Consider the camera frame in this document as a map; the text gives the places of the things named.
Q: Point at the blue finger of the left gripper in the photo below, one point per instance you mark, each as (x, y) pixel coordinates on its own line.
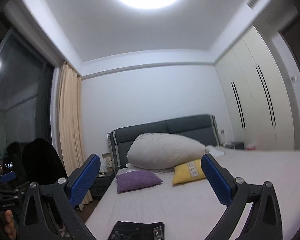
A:
(7, 177)

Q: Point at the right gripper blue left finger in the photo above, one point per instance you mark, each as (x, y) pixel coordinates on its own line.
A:
(81, 179)

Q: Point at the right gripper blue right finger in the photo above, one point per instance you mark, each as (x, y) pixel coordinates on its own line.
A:
(220, 179)

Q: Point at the black pants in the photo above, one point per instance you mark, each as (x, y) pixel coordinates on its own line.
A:
(137, 231)

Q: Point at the left hand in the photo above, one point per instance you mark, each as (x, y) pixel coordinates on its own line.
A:
(6, 219)

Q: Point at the dark nightstand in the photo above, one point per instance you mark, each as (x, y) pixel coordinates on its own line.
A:
(100, 185)

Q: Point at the yellow cushion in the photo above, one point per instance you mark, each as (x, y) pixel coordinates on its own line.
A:
(188, 172)

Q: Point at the white bed mattress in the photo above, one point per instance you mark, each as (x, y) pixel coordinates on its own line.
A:
(191, 210)

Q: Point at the purple cushion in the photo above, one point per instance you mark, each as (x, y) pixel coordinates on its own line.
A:
(136, 180)

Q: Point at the dark grey headboard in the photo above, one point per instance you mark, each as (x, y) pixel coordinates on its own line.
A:
(202, 127)

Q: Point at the beige curtain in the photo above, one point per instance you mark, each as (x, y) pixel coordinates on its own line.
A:
(69, 118)

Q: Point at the large white pillow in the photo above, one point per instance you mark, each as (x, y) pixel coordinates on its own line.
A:
(158, 151)

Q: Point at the dark glass window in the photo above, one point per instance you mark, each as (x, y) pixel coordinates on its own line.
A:
(25, 93)

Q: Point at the white wardrobe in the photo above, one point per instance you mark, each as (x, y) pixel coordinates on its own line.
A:
(259, 106)

